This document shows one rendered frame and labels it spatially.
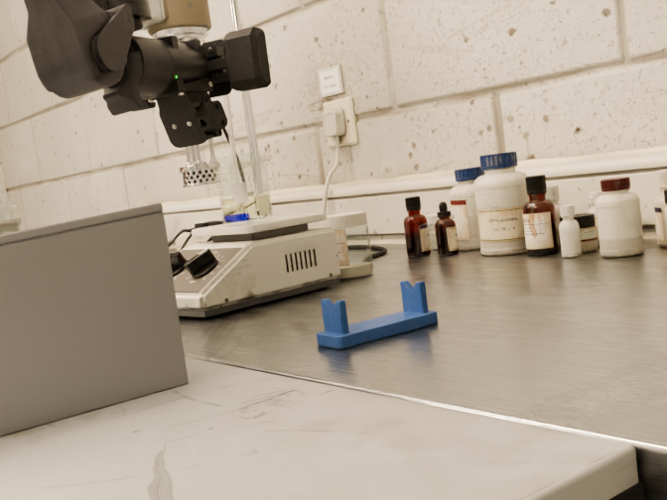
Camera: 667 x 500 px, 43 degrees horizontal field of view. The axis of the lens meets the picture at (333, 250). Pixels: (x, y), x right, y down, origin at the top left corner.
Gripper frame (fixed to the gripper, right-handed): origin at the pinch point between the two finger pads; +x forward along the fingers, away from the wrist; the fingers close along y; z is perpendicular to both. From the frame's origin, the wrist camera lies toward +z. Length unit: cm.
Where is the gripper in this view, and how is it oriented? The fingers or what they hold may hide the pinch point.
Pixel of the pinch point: (215, 73)
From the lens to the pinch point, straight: 99.1
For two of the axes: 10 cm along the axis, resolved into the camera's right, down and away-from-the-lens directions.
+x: 4.3, -1.3, 8.9
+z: 1.2, 9.9, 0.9
